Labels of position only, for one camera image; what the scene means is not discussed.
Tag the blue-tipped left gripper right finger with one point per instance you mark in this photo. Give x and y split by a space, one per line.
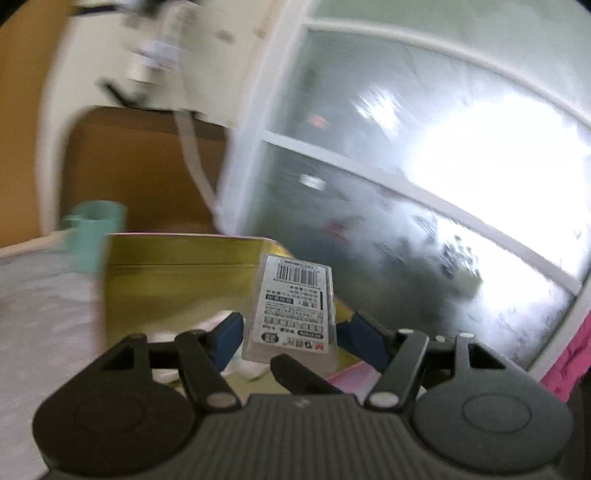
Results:
397 356

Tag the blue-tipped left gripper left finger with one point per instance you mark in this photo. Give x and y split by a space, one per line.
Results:
203 356

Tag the white barcode-labelled packet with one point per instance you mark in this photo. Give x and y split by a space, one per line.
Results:
293 313

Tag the pink gold-lined tin box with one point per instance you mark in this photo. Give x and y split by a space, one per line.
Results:
164 284

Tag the grey floral bedsheet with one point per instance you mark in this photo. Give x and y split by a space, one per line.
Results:
50 330

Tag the teal plastic mug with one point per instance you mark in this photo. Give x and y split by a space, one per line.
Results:
86 229

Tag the frosted glass sliding door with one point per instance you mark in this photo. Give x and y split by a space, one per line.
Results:
436 154

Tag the brown cardboard sheet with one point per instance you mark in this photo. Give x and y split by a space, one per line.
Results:
133 157

